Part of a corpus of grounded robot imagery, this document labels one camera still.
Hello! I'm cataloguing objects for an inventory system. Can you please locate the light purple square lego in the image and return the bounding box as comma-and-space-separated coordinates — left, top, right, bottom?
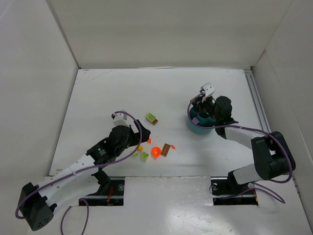
192, 117, 200, 125

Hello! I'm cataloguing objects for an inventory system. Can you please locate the brown long lego plate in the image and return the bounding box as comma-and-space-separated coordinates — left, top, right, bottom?
161, 143, 171, 157

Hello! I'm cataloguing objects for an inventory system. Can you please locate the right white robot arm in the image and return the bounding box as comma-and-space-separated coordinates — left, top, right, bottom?
187, 94, 296, 185

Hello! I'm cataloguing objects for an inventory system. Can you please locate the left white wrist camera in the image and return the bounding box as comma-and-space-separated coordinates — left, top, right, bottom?
111, 110, 129, 127

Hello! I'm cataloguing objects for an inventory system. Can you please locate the green hollow lego brick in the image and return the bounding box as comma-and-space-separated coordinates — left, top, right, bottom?
140, 152, 149, 162

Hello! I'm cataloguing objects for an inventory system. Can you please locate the purple cable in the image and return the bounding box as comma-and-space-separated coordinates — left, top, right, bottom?
187, 92, 294, 204
15, 111, 143, 235

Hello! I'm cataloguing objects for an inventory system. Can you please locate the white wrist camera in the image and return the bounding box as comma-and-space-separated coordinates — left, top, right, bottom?
200, 83, 215, 103
111, 110, 129, 127

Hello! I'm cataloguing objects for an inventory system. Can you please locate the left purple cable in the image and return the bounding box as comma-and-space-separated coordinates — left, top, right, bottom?
15, 111, 143, 235

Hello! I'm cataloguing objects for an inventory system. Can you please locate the teal round divided container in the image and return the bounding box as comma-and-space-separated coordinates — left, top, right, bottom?
187, 106, 216, 135

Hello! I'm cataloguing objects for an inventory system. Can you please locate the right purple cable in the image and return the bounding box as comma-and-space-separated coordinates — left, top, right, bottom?
187, 92, 294, 204

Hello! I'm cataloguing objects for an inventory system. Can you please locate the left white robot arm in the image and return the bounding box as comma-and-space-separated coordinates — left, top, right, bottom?
16, 120, 151, 231

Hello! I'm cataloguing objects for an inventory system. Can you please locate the aluminium rail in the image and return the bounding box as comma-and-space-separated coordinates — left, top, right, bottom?
244, 69, 271, 132

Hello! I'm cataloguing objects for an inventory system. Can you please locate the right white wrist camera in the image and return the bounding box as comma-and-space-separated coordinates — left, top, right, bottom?
200, 83, 215, 103

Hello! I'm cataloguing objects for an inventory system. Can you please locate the orange round lego dish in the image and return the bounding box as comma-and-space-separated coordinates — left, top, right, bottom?
151, 147, 161, 158

